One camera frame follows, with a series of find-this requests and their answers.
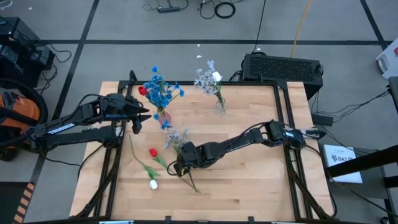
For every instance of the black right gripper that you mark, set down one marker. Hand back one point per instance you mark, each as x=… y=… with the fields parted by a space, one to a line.
x=199 y=155

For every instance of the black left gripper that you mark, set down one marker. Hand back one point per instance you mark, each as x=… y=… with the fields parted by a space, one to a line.
x=119 y=107

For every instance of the red artificial tulip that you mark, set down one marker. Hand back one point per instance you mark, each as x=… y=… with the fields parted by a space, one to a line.
x=142 y=91
x=152 y=152

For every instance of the white artificial flower bunch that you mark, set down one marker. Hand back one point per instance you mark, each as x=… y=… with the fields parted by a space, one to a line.
x=175 y=138
x=205 y=82

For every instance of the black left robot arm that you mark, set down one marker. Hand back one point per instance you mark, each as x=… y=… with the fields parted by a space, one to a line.
x=84 y=137

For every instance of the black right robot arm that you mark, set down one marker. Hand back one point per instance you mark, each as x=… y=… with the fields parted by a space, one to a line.
x=242 y=141

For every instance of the pink glass vase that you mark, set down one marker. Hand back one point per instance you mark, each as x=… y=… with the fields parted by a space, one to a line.
x=166 y=117

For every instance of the clear glass vase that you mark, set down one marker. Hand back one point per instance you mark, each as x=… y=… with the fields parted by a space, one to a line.
x=220 y=107

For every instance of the black power strip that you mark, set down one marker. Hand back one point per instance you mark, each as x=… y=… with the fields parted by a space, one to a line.
x=168 y=9

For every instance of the small black box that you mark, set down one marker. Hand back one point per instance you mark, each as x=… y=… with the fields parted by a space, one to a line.
x=43 y=57

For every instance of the orange and black vacuum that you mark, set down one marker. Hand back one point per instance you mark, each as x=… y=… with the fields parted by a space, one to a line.
x=18 y=112

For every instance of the black perforated computer case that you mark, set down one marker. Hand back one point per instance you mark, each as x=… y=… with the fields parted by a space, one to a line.
x=281 y=73

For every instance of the black computer tower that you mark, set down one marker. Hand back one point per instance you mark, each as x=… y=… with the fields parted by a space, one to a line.
x=15 y=37

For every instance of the black power brick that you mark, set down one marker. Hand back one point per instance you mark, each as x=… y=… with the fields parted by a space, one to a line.
x=322 y=119

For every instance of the black orange striped floor mat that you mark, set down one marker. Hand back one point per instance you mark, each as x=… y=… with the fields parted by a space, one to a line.
x=12 y=202

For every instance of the white printed paper sheet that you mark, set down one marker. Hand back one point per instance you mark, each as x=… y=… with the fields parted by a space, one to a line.
x=342 y=163

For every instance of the black metal bar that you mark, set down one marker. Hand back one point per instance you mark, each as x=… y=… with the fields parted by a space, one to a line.
x=357 y=163

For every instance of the dark side table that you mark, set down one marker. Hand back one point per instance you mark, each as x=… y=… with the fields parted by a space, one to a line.
x=373 y=189

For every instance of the white plastic bin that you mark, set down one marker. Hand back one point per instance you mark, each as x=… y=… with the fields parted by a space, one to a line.
x=388 y=59

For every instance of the black aluminium table frame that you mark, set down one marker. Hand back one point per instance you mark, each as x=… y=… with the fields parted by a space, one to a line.
x=248 y=83

